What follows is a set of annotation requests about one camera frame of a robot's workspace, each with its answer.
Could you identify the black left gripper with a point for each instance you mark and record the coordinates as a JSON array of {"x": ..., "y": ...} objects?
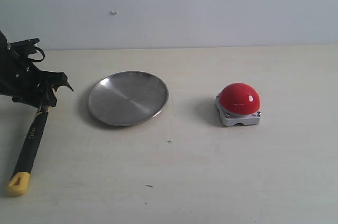
[{"x": 22, "y": 80}]

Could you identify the yellow black claw hammer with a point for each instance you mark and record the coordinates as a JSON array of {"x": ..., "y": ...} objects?
[{"x": 19, "y": 182}]

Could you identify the red dome button grey base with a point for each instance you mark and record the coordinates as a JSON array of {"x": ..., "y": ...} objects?
[{"x": 238, "y": 104}]

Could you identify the round steel plate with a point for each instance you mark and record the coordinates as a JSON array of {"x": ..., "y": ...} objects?
[{"x": 127, "y": 98}]

